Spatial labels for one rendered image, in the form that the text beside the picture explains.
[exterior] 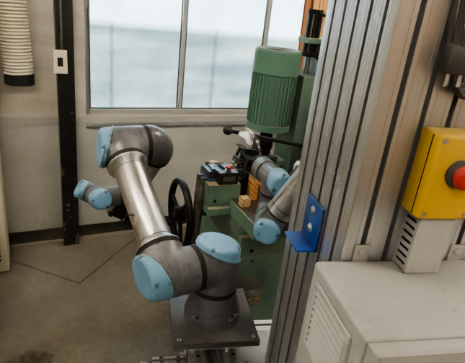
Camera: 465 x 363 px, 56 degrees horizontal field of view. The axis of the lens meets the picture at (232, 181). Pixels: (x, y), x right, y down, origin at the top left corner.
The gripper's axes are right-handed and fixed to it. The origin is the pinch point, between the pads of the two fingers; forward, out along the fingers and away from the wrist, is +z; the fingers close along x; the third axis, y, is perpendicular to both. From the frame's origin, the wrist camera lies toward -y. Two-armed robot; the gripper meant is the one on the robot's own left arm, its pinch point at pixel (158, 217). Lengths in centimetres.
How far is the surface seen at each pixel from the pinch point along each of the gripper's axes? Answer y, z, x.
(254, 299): 1, 34, 40
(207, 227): -4.3, 24.8, -3.0
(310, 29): -95, 5, 11
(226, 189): -27.7, 8.6, 18.1
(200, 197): -18.9, 3.7, 13.6
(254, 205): -28.5, 18.7, 25.6
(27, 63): -15, -65, -101
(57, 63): -23, -51, -108
